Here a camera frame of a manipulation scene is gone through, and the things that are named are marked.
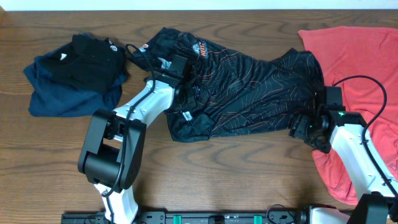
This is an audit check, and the black orange patterned jersey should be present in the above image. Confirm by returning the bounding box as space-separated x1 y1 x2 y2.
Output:
129 28 324 142

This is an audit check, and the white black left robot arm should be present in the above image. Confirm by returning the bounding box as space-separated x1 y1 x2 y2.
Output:
78 72 196 223

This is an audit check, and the red t-shirt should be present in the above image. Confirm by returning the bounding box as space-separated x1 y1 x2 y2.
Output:
297 26 398 206

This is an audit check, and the folded black shirt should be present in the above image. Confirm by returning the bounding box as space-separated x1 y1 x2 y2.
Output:
38 34 126 93

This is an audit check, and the folded navy blue shirt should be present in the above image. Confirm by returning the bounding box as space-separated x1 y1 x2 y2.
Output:
23 51 127 117

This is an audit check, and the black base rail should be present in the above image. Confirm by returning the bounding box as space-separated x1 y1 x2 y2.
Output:
61 203 312 224

